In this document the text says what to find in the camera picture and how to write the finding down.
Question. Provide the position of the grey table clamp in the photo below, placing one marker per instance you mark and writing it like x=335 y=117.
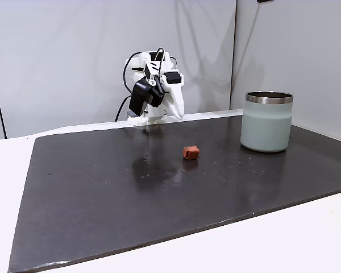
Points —
x=130 y=114

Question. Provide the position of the pale green steel-rimmed cup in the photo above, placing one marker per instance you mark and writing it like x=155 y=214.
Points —
x=265 y=125

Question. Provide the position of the black table mat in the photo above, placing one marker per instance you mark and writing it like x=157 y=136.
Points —
x=102 y=213

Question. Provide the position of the red-orange cube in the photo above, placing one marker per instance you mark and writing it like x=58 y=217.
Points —
x=191 y=152

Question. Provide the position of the black camera box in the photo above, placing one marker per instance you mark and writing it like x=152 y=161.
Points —
x=140 y=96

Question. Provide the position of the dark object on wall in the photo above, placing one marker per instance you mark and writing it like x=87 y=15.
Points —
x=264 y=0

